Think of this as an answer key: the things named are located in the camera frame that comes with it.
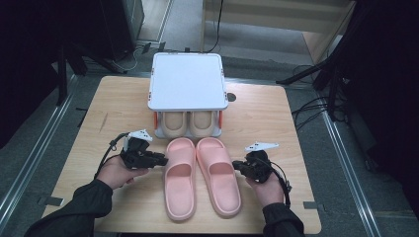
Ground cream clog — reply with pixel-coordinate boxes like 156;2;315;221
160;112;189;138
188;112;217;138

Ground black floor tape strip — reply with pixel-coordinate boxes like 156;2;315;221
75;107;89;128

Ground white floor cable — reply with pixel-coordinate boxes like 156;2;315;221
112;47;143;72

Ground white shoe rack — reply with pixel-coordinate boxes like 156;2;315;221
147;51;229;139

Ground black metal stand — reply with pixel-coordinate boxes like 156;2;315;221
276;48;350;122
55;40;127;107

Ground left hand-held gripper black cable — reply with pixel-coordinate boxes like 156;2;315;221
94;131;131;181

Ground person's left hand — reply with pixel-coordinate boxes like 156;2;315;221
96;155;149;191

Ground hand-held gripper black cable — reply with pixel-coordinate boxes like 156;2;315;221
260;157;293;208
94;131;131;181

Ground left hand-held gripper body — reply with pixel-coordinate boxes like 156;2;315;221
120;128;154;171

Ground pink slipper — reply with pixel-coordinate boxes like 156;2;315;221
163;137;198;221
196;136;242;219

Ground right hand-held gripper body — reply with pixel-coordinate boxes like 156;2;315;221
244;141;280;184

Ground black hanging cable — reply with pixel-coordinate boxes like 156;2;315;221
202;0;225;54

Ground right hand-held gripper black cable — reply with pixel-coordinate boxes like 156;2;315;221
260;157;293;208

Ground black floor cables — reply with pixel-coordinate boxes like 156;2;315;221
291;63;334;131

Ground dark cabinet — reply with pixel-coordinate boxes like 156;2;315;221
98;0;146;62

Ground light wooden furniture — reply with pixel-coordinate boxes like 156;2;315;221
201;0;359;65

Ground metal floor rail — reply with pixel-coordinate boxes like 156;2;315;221
320;108;383;237
0;74;79;225

